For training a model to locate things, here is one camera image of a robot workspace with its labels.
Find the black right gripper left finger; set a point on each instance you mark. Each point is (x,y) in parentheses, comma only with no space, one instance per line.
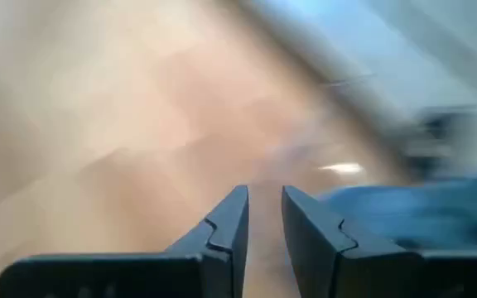
(218,248)

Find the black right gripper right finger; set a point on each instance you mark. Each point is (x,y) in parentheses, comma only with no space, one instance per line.
(317,248)

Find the blue denim baseball cap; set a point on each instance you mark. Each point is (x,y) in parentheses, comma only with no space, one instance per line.
(429,211)

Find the black frame bracket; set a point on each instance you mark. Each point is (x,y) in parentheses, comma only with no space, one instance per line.
(441,140)

